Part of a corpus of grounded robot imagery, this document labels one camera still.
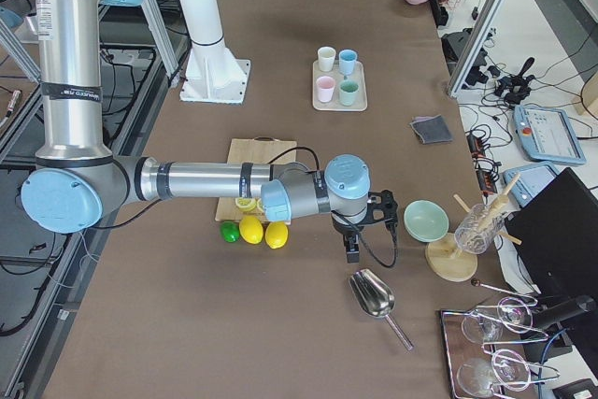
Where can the wooden cutting board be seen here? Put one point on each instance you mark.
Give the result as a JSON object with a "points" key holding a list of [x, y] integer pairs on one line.
{"points": [[259, 151]]}

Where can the wooden mug tree stand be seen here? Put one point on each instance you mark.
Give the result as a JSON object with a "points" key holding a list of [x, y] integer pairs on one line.
{"points": [[453, 264]]}

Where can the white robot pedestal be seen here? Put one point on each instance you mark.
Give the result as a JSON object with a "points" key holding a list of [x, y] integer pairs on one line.
{"points": [[213, 74]]}

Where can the whole yellow lemon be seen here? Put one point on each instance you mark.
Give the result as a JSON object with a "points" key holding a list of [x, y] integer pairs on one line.
{"points": [[276, 235], [251, 230]]}

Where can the cream rabbit tray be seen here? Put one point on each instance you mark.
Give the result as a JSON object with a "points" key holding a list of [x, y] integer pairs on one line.
{"points": [[360, 102]]}

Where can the pink plastic cup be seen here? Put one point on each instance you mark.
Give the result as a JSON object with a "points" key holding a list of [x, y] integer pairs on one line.
{"points": [[325, 87]]}

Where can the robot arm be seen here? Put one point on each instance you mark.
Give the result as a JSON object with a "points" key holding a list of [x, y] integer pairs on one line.
{"points": [[78, 180]]}

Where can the green plastic cup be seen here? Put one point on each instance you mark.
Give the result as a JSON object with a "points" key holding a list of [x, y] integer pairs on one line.
{"points": [[348, 91]]}

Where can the wine glass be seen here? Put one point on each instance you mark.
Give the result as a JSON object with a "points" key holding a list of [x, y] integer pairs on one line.
{"points": [[511, 370], [486, 323], [476, 378]]}

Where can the green lime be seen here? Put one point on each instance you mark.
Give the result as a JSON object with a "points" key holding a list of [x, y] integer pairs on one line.
{"points": [[230, 231]]}

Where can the aluminium frame post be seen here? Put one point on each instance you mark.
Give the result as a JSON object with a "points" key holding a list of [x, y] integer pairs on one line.
{"points": [[473, 46]]}

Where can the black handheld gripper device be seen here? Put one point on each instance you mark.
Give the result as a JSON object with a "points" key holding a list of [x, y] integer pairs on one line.
{"points": [[515, 88]]}

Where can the blue teach pendant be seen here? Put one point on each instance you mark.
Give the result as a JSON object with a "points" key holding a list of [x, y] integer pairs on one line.
{"points": [[546, 134], [533, 179]]}

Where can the cream plastic cup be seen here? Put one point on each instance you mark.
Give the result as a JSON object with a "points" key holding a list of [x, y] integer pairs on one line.
{"points": [[326, 58]]}

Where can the grey folded cloth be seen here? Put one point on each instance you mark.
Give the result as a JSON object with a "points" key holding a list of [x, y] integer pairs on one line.
{"points": [[431, 129]]}

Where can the blue plastic cup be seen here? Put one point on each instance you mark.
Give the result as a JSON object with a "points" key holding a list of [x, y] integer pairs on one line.
{"points": [[347, 59]]}

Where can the metal scoop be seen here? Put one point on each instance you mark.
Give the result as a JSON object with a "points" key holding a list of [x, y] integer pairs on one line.
{"points": [[376, 299]]}

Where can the clear textured glass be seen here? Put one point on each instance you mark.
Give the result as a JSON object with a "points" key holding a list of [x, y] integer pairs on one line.
{"points": [[478, 230]]}

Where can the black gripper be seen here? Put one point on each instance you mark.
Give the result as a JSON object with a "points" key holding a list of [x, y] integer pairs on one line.
{"points": [[347, 229]]}

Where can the black laptop monitor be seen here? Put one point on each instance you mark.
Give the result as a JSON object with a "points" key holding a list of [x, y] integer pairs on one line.
{"points": [[558, 233]]}

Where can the green bowl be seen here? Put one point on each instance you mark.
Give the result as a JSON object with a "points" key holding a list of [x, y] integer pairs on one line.
{"points": [[426, 221]]}

